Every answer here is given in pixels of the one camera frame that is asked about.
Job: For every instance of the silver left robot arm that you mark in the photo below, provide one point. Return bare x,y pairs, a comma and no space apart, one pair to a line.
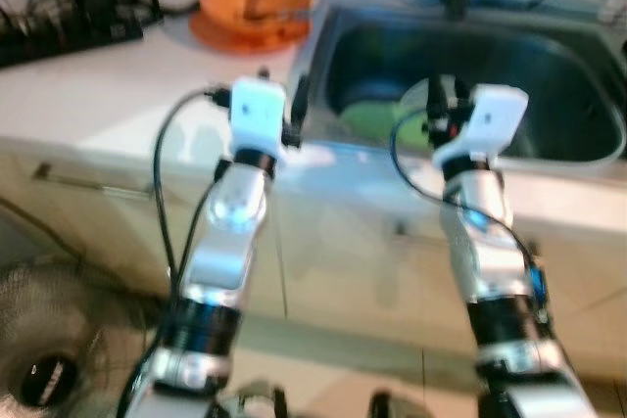
220,252

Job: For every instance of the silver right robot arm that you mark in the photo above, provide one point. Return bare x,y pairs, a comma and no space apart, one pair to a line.
480,242

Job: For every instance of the white bowl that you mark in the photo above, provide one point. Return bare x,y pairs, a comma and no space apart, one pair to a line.
416,95

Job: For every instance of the green plate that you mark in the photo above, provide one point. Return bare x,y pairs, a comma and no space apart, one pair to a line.
372,122

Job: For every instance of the stainless steel sink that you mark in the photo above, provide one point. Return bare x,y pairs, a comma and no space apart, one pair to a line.
549,75

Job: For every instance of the black power strip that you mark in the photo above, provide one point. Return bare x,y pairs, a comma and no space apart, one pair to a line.
59,44

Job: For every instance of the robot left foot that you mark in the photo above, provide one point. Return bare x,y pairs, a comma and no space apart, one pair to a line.
257,403

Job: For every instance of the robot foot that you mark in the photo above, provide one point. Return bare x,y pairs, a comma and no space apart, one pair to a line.
392,406
257,403

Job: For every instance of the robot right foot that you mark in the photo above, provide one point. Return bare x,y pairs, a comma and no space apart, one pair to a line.
392,406

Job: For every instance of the grey floor fan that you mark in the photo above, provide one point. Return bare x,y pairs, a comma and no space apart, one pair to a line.
59,310

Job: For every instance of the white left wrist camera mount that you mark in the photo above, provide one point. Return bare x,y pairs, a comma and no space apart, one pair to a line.
257,110

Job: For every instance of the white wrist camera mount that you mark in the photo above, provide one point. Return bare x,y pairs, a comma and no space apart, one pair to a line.
495,115
257,110

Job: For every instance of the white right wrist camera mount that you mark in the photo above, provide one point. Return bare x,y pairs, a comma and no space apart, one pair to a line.
495,115

